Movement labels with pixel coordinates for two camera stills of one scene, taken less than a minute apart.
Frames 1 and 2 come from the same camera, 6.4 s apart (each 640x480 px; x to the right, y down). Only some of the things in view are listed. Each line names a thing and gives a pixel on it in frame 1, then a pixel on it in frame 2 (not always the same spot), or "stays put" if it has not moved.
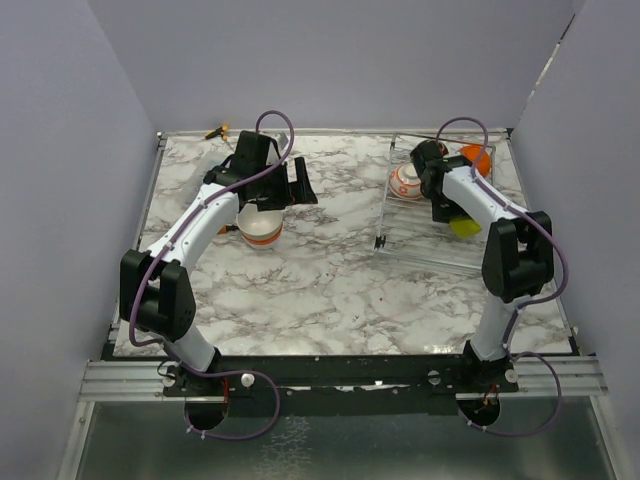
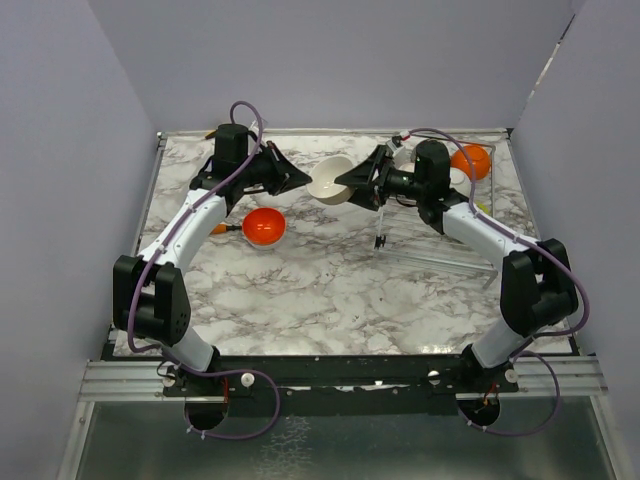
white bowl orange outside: x=474 y=152 stays put
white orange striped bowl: x=260 y=229 to x=323 y=186
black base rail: x=263 y=377 stays put
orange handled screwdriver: x=227 y=228 stays put
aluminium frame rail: x=125 y=381 stays put
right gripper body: x=443 y=208 to x=382 y=187
